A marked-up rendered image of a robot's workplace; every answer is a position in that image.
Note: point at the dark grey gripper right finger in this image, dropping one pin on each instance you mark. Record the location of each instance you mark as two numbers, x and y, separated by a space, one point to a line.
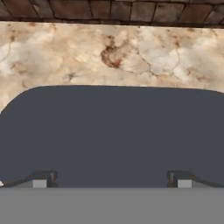
180 177

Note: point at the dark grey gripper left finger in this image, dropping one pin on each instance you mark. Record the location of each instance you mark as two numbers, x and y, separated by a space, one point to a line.
43 178

